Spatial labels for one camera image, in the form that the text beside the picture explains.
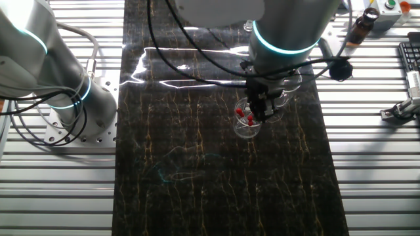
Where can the grey metal clamp tool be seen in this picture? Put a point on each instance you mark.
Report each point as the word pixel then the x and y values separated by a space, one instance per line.
pixel 392 113

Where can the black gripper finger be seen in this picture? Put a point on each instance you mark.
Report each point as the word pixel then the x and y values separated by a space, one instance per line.
pixel 268 106
pixel 255 108

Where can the clear glass stopper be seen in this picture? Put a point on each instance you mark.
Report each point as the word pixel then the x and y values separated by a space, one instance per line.
pixel 248 27

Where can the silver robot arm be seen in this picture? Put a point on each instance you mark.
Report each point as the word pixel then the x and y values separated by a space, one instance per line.
pixel 288 26

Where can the brown glass bottle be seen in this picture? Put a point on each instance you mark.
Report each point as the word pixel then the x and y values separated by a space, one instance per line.
pixel 362 27

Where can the black keyboard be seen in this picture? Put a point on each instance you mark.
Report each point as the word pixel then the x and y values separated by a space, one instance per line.
pixel 410 55

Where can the small glass beaker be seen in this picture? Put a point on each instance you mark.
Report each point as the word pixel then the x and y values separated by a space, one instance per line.
pixel 244 132

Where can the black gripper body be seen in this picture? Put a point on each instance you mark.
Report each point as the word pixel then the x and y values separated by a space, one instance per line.
pixel 259 88

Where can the black marble mat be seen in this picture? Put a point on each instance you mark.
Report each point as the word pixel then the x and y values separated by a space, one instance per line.
pixel 197 147

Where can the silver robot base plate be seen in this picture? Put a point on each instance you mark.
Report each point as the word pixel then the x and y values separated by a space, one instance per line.
pixel 110 80

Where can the red bulb glass dropper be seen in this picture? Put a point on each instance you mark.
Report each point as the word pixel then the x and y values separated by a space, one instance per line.
pixel 239 112
pixel 250 117
pixel 250 123

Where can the large glass beaker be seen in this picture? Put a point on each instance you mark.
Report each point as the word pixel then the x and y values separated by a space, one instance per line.
pixel 293 85

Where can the small orange cap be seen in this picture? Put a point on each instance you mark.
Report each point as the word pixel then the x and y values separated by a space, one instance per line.
pixel 405 6

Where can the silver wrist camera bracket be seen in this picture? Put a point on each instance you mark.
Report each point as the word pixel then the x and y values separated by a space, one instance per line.
pixel 325 49

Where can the grey button box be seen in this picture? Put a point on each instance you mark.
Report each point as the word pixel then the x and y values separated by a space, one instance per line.
pixel 390 14

